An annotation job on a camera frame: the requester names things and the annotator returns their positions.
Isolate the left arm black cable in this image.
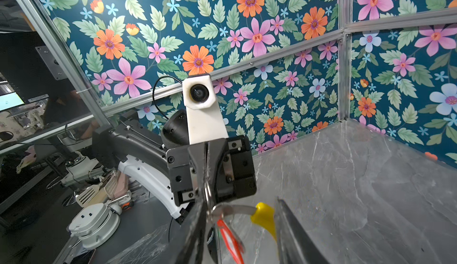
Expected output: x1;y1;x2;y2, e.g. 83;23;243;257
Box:
152;75;183;119

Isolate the red-capped key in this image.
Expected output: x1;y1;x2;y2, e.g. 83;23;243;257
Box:
217;219;245;264

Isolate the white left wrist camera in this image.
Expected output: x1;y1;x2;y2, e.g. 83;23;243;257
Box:
182;74;229;145

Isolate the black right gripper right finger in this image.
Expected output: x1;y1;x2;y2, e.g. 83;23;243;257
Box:
274;198;329;264

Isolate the white round device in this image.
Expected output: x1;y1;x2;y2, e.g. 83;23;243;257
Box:
68;203;120;250

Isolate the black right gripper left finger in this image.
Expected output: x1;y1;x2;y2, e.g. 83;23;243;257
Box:
159;201;207;264

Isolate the smartphone on table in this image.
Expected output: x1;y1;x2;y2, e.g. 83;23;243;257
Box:
69;247;96;264

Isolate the large keyring with yellow sleeve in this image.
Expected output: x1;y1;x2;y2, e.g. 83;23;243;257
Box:
209;203;277;241

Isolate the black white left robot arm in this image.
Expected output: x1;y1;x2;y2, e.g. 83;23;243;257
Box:
92;110;257;224

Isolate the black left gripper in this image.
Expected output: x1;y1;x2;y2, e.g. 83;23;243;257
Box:
166;135;257;207

